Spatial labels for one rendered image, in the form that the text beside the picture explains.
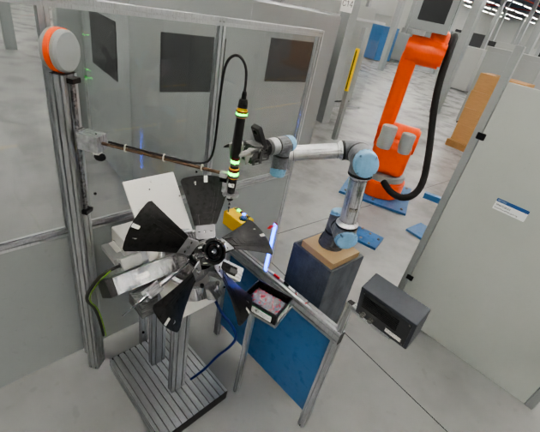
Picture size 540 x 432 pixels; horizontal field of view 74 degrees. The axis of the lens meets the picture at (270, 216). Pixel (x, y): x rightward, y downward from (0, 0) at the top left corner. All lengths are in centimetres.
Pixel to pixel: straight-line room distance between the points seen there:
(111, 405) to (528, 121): 303
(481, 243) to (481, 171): 52
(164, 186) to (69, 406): 143
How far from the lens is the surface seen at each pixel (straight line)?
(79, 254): 206
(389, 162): 517
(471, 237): 299
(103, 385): 265
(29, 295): 231
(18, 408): 269
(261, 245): 177
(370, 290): 159
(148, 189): 180
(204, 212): 165
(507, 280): 304
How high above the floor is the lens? 220
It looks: 31 degrees down
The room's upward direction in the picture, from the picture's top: 12 degrees clockwise
